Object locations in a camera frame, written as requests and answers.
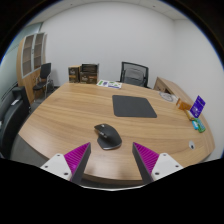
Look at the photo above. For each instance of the purple sign card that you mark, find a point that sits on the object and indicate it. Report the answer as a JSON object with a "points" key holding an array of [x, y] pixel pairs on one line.
{"points": [[197, 106]]}

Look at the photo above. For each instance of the wide brown cardboard box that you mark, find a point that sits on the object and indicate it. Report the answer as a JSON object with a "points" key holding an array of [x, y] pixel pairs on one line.
{"points": [[88, 79]]}

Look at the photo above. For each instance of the small black chair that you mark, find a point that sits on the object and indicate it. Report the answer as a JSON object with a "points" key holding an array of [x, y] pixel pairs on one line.
{"points": [[44, 71]]}

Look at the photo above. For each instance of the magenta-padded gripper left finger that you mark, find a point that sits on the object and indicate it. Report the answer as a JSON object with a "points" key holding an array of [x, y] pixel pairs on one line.
{"points": [[75, 160]]}

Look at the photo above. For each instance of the small orange-brown box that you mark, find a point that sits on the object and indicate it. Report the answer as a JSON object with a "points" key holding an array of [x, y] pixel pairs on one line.
{"points": [[183, 104]]}

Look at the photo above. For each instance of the blue packet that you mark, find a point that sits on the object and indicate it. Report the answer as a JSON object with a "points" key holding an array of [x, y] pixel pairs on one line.
{"points": [[195, 125]]}

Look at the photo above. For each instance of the wooden shelf unit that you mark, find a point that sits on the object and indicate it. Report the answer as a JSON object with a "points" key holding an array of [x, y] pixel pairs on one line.
{"points": [[28, 76]]}

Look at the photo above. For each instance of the black box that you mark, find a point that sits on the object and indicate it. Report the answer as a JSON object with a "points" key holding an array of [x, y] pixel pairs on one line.
{"points": [[89, 68]]}

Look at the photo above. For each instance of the tall brown cardboard box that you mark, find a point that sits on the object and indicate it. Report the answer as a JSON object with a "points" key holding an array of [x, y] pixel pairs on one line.
{"points": [[74, 75]]}

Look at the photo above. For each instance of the dark grey mouse pad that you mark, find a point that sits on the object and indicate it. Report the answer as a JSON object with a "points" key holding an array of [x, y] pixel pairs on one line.
{"points": [[133, 106]]}

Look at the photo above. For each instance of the black computer mouse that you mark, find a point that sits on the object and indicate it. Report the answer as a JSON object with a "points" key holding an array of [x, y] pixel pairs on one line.
{"points": [[108, 138]]}

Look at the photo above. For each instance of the black padded office chair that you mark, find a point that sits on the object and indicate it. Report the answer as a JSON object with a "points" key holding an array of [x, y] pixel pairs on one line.
{"points": [[11, 116]]}

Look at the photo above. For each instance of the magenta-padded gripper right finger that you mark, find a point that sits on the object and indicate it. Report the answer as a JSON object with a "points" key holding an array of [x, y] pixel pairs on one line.
{"points": [[148, 160]]}

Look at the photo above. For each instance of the black mesh office chair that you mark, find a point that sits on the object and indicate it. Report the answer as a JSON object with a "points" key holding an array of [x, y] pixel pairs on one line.
{"points": [[134, 76]]}

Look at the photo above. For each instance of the green packet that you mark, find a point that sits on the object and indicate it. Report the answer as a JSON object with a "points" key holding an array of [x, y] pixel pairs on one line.
{"points": [[201, 126]]}

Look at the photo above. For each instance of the wooden side desk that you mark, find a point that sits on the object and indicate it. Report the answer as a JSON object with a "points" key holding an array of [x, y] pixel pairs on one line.
{"points": [[168, 86]]}

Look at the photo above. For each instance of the printed paper sheet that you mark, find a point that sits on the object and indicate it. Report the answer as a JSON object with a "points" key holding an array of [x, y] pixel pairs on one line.
{"points": [[109, 84]]}

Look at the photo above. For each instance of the small yellowish box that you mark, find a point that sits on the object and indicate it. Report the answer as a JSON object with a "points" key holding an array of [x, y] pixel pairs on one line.
{"points": [[189, 115]]}

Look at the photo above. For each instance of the round grey-white disc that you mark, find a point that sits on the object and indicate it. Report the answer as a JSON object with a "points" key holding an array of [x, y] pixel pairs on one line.
{"points": [[166, 96]]}

